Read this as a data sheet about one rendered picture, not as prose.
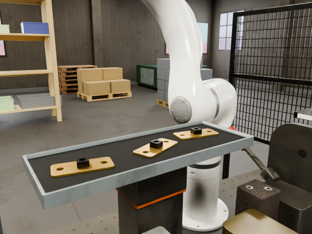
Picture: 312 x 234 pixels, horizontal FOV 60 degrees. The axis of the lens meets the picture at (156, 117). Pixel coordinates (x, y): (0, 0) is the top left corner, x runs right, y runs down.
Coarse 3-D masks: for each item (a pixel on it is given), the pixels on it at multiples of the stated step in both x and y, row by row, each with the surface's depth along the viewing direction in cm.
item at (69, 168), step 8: (80, 160) 38; (88, 160) 37; (96, 160) 40; (104, 160) 40; (56, 168) 37; (64, 168) 37; (72, 168) 37; (80, 168) 37; (88, 168) 37; (96, 168) 37; (104, 168) 37; (112, 168) 38; (56, 176) 35
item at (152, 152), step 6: (162, 138) 49; (150, 144) 45; (156, 144) 44; (162, 144) 45; (168, 144) 46; (174, 144) 46; (138, 150) 43; (144, 150) 43; (150, 150) 43; (156, 150) 43; (162, 150) 43; (144, 156) 42; (150, 156) 41
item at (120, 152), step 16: (208, 128) 57; (112, 144) 47; (128, 144) 47; (144, 144) 47; (176, 144) 47; (192, 144) 47; (208, 144) 47; (32, 160) 40; (48, 160) 40; (64, 160) 40; (112, 160) 40; (128, 160) 40; (144, 160) 40; (160, 160) 40; (48, 176) 35; (64, 176) 35; (80, 176) 35; (96, 176) 35; (48, 192) 31
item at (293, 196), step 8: (272, 184) 50; (280, 184) 50; (288, 184) 50; (288, 192) 47; (296, 192) 47; (304, 192) 47; (280, 200) 44; (288, 200) 44; (296, 200) 44; (304, 200) 44; (280, 208) 44; (288, 208) 43; (296, 208) 42; (304, 208) 42; (280, 216) 45; (288, 216) 43; (296, 216) 42; (304, 216) 42; (288, 224) 44; (296, 224) 43; (304, 224) 43; (296, 232) 43; (304, 232) 44
